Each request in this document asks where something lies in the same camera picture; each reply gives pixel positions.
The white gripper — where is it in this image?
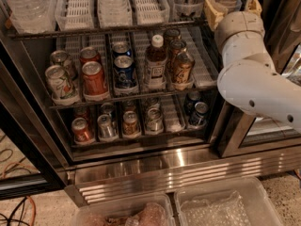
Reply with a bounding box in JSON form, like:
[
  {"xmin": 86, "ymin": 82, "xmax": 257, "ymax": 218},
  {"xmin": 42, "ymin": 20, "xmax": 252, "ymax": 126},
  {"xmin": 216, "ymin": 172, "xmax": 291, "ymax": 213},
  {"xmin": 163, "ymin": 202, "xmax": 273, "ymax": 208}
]
[{"xmin": 203, "ymin": 0, "xmax": 265, "ymax": 52}]

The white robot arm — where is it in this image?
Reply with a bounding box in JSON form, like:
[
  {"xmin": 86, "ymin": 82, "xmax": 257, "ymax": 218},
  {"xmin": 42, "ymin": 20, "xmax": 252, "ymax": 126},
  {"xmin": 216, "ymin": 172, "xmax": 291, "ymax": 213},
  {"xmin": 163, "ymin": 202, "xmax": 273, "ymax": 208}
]
[{"xmin": 204, "ymin": 0, "xmax": 301, "ymax": 132}]

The white empty shelf tray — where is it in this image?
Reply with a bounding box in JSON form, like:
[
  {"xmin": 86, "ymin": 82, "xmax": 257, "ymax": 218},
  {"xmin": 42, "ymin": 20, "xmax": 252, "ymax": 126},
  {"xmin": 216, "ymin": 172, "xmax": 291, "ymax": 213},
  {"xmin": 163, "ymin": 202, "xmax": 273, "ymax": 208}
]
[{"xmin": 181, "ymin": 27, "xmax": 218, "ymax": 88}]

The brown tea bottle white cap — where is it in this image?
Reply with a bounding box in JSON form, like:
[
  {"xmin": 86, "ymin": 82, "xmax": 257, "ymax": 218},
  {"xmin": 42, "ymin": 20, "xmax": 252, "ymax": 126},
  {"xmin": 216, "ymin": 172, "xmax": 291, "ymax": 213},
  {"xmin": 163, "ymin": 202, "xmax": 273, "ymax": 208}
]
[{"xmin": 144, "ymin": 35, "xmax": 167, "ymax": 86}]

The stainless steel display fridge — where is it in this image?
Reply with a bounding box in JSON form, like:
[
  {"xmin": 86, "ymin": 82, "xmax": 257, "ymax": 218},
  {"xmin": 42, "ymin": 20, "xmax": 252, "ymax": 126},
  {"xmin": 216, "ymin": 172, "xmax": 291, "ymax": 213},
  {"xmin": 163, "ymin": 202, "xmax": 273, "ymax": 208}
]
[{"xmin": 0, "ymin": 0, "xmax": 301, "ymax": 206}]

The gold bottom shelf can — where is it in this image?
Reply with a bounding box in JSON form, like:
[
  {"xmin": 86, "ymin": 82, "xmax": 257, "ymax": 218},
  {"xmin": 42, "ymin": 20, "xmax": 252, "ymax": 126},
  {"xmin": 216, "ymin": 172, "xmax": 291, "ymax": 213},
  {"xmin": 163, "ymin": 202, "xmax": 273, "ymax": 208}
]
[{"xmin": 123, "ymin": 111, "xmax": 139, "ymax": 136}]

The white top shelf tray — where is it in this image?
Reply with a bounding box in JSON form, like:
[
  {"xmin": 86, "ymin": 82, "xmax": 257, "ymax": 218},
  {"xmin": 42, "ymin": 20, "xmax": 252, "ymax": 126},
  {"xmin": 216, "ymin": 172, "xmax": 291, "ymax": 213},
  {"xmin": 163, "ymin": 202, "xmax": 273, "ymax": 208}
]
[{"xmin": 55, "ymin": 0, "xmax": 95, "ymax": 31}]

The silver bottom shelf can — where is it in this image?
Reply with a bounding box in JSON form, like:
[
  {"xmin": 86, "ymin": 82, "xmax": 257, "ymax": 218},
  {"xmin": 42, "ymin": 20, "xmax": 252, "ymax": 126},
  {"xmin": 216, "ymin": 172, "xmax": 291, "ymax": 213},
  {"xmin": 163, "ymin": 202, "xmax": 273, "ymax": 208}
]
[{"xmin": 97, "ymin": 114, "xmax": 116, "ymax": 138}]

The orange bottom shelf can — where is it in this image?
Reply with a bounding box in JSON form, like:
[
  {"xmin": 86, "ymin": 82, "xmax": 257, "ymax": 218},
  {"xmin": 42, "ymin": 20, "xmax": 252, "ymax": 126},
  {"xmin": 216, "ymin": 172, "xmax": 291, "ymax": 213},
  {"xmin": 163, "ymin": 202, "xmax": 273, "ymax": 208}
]
[{"xmin": 71, "ymin": 118, "xmax": 93, "ymax": 142}]

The clear water bottle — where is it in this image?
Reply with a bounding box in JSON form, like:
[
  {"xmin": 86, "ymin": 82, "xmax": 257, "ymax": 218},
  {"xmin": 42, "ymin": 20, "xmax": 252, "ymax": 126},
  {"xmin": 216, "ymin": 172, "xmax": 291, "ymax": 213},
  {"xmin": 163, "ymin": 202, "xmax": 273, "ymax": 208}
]
[{"xmin": 6, "ymin": 0, "xmax": 57, "ymax": 34}]

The gold middle coffee can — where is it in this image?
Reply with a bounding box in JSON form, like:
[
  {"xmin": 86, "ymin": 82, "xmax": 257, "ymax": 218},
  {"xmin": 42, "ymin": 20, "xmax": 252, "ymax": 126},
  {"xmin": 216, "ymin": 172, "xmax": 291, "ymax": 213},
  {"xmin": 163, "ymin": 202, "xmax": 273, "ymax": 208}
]
[{"xmin": 166, "ymin": 40, "xmax": 187, "ymax": 73}]

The gold coffee can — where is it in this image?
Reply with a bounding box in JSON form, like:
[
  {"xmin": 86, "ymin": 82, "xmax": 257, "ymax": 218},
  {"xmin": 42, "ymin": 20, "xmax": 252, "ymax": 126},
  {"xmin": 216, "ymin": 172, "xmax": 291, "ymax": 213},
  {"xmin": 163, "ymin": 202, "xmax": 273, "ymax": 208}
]
[
  {"xmin": 163, "ymin": 28, "xmax": 182, "ymax": 47},
  {"xmin": 172, "ymin": 52, "xmax": 195, "ymax": 84},
  {"xmin": 166, "ymin": 40, "xmax": 187, "ymax": 73}
]

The gold rear coffee can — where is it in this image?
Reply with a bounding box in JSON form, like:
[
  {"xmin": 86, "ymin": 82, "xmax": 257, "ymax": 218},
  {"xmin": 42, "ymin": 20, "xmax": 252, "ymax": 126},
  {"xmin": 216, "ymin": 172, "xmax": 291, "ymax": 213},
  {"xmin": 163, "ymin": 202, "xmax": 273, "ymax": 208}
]
[{"xmin": 163, "ymin": 28, "xmax": 182, "ymax": 47}]

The gold front coffee can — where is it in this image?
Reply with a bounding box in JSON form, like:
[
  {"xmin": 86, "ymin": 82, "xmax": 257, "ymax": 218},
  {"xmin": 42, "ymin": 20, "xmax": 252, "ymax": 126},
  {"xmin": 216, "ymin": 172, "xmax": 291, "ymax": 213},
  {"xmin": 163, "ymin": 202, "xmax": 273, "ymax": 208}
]
[{"xmin": 172, "ymin": 52, "xmax": 195, "ymax": 84}]

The blue bottom rear can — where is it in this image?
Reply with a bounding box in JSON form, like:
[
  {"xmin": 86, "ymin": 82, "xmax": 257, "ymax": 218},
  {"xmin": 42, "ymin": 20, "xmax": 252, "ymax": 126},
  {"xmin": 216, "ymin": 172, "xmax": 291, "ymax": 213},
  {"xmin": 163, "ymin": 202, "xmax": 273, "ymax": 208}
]
[{"xmin": 183, "ymin": 91, "xmax": 201, "ymax": 115}]

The blue bottom front can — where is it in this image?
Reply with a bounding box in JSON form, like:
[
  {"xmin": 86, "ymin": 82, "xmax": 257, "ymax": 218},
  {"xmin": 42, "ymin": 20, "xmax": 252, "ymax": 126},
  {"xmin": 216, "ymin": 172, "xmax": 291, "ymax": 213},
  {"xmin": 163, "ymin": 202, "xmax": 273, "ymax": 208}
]
[{"xmin": 189, "ymin": 102, "xmax": 209, "ymax": 126}]

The blue rear soda can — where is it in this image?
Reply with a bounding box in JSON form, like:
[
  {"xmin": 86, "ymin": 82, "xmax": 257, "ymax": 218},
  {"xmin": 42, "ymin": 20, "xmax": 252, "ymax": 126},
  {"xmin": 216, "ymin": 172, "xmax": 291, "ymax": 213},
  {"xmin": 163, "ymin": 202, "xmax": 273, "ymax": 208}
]
[{"xmin": 112, "ymin": 41, "xmax": 132, "ymax": 57}]

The blue soda can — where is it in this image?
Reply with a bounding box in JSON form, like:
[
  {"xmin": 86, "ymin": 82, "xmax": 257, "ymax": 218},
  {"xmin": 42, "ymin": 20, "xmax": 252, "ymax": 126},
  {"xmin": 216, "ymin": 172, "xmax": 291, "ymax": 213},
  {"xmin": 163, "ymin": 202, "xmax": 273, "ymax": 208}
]
[
  {"xmin": 112, "ymin": 41, "xmax": 132, "ymax": 57},
  {"xmin": 113, "ymin": 56, "xmax": 136, "ymax": 89}
]

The blue front soda can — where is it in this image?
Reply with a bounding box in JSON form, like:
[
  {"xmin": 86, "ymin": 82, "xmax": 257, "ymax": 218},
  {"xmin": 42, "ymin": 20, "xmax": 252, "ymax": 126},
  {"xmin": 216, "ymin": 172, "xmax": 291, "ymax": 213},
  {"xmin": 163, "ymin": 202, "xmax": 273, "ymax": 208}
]
[{"xmin": 113, "ymin": 56, "xmax": 136, "ymax": 89}]

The white green bottom can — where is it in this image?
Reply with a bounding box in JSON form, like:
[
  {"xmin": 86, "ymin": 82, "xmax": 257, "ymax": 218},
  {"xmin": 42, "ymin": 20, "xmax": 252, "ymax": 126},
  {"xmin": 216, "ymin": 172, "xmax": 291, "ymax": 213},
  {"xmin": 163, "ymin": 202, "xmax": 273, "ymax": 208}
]
[{"xmin": 146, "ymin": 107, "xmax": 163, "ymax": 132}]

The orange rear soda can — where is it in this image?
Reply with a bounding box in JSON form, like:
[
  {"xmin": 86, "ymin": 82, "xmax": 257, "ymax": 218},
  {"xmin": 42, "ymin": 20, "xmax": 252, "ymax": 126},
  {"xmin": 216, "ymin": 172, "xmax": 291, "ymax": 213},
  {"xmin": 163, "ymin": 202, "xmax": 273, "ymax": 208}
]
[{"xmin": 79, "ymin": 46, "xmax": 101, "ymax": 65}]

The orange soda can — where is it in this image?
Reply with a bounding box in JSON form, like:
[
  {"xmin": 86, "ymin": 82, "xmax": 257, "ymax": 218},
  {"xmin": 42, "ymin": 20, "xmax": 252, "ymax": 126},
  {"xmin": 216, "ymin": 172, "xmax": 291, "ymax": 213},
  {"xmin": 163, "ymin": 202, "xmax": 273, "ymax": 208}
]
[
  {"xmin": 79, "ymin": 46, "xmax": 101, "ymax": 65},
  {"xmin": 82, "ymin": 61, "xmax": 108, "ymax": 95}
]

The orange front soda can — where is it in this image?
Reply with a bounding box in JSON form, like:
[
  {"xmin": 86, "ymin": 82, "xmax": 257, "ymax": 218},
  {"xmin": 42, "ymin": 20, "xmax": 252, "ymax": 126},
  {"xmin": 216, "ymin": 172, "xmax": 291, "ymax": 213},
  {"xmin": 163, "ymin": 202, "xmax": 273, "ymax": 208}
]
[{"xmin": 82, "ymin": 61, "xmax": 108, "ymax": 95}]

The silver rear soda can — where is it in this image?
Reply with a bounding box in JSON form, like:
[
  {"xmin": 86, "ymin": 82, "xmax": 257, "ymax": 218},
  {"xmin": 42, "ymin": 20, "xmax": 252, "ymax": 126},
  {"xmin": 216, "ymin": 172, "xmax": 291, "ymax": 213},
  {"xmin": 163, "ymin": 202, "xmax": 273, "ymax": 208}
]
[{"xmin": 50, "ymin": 50, "xmax": 78, "ymax": 80}]

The white green soda can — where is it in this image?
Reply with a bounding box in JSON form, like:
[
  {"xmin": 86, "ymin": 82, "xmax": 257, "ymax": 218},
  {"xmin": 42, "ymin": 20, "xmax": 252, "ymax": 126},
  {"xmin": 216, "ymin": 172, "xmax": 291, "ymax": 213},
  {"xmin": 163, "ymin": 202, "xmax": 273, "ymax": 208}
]
[{"xmin": 45, "ymin": 65, "xmax": 76, "ymax": 100}]

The right clear plastic bin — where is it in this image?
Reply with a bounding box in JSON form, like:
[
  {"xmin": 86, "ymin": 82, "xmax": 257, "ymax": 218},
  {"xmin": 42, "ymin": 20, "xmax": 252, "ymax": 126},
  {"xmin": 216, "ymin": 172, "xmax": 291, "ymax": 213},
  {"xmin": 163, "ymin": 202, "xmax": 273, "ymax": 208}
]
[{"xmin": 174, "ymin": 177, "xmax": 284, "ymax": 226}]

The clear plastic bin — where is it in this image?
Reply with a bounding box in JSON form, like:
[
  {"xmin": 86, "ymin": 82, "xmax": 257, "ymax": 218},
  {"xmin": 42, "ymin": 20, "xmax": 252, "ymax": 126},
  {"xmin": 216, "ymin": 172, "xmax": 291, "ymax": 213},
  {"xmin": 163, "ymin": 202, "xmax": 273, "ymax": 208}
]
[
  {"xmin": 71, "ymin": 193, "xmax": 176, "ymax": 226},
  {"xmin": 174, "ymin": 177, "xmax": 284, "ymax": 226}
]

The left clear plastic bin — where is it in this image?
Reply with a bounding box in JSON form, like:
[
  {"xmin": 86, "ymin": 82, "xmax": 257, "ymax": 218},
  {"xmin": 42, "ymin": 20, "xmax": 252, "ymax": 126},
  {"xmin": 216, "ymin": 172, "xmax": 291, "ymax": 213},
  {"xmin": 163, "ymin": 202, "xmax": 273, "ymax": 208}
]
[{"xmin": 71, "ymin": 193, "xmax": 176, "ymax": 226}]

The orange floor cable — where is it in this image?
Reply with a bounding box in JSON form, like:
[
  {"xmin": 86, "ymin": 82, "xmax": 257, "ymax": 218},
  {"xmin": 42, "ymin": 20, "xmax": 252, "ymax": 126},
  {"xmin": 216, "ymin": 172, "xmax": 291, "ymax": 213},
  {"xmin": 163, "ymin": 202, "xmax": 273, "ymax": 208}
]
[{"xmin": 0, "ymin": 162, "xmax": 37, "ymax": 226}]

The black floor cable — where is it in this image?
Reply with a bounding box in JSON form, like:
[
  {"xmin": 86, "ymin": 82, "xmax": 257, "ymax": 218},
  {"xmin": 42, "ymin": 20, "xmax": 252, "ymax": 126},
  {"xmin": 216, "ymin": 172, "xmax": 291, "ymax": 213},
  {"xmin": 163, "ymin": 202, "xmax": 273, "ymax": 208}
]
[{"xmin": 0, "ymin": 135, "xmax": 27, "ymax": 226}]

